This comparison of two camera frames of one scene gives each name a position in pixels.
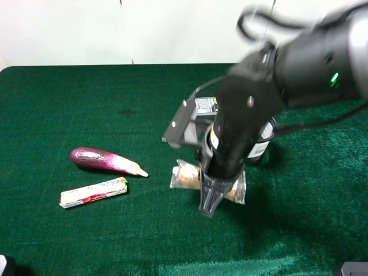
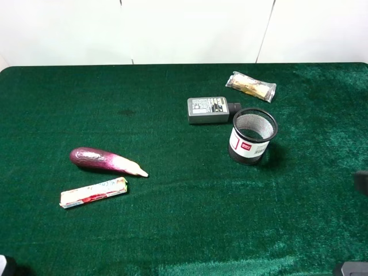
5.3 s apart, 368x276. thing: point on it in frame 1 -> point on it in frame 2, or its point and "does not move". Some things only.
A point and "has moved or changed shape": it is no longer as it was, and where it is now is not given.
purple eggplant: (100, 158) does not move
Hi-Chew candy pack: (83, 194) does not move
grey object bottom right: (355, 268) does not move
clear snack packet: (186, 175) has moved or changed shape
